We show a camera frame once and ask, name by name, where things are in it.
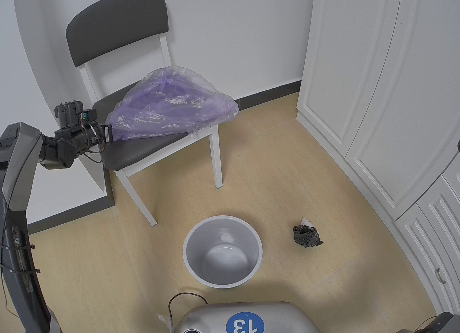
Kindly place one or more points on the white trash bin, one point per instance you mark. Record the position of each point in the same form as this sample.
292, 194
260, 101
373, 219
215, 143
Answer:
222, 252

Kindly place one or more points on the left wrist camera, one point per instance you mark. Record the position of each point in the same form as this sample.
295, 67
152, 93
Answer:
68, 113

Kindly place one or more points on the white chair with grey seat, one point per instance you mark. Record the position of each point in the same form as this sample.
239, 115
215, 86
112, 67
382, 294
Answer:
118, 24

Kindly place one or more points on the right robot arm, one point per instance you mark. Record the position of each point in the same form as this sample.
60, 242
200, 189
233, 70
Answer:
440, 322

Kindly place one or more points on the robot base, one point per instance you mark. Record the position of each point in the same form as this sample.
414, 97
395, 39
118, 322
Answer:
215, 319

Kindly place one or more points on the white wardrobe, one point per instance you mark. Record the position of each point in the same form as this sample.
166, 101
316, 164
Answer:
388, 83

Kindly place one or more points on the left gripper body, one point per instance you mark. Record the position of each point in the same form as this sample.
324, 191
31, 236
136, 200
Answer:
94, 138

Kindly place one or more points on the purple plastic bag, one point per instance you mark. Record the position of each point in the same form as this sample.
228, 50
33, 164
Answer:
172, 105

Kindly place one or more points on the crumpled black plastic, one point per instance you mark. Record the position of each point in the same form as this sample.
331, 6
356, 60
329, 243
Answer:
306, 236

